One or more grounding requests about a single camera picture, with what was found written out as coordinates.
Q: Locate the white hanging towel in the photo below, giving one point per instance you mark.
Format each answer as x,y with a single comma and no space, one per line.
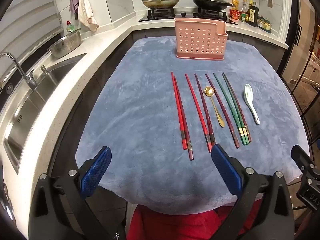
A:
86,10

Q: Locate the person's red clothing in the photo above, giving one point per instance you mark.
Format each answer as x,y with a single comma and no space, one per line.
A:
175,227

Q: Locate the metal colander bowl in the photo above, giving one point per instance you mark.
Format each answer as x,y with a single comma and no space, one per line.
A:
65,46

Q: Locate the green chopstick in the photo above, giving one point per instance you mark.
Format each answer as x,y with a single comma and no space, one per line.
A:
225,100
230,92

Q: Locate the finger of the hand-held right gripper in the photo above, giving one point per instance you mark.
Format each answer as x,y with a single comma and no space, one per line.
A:
303,160

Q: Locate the black gas stove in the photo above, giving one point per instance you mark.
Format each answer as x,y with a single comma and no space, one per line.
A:
162,15

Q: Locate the pink plastic utensil holder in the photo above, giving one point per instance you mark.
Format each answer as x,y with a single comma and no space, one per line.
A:
200,40

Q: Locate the stainless steel sink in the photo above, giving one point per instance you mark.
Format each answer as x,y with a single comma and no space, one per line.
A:
32,110

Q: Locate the red chopstick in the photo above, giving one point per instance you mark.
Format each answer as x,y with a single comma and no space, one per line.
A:
175,92
197,112
189,152

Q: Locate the blue grey table cloth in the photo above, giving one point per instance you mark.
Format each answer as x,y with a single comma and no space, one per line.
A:
140,105

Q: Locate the wall socket plate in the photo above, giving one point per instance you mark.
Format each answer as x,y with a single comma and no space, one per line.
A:
269,3

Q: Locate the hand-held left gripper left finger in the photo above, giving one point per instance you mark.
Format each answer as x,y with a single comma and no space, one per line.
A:
96,171

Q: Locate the white ceramic spoon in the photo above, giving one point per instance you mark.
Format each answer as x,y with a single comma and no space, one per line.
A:
248,92

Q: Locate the gold metal spoon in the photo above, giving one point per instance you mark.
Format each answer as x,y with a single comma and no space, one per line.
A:
208,91

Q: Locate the maroon chopstick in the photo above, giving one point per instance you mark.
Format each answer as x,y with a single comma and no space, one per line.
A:
201,100
219,105

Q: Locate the chrome faucet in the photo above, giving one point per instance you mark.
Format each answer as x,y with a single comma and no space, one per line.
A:
17,65

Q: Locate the purple hanging cloth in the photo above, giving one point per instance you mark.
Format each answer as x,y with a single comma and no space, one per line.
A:
74,1

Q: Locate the metal sink knob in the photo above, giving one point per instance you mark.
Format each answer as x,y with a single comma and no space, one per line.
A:
44,69

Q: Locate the black framed glass door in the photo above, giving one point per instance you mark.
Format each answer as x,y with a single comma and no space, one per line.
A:
302,42

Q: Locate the cluster of condiment bottles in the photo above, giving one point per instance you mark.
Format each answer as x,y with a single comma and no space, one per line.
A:
252,15

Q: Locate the white window blind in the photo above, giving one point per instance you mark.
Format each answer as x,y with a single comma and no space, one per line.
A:
27,17

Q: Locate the green dish soap bottle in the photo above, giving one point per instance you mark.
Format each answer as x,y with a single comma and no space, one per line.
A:
70,27

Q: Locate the black wok with glass lid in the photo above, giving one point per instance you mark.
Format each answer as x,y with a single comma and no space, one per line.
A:
212,2

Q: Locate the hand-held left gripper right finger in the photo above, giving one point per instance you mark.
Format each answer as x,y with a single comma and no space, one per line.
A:
226,170

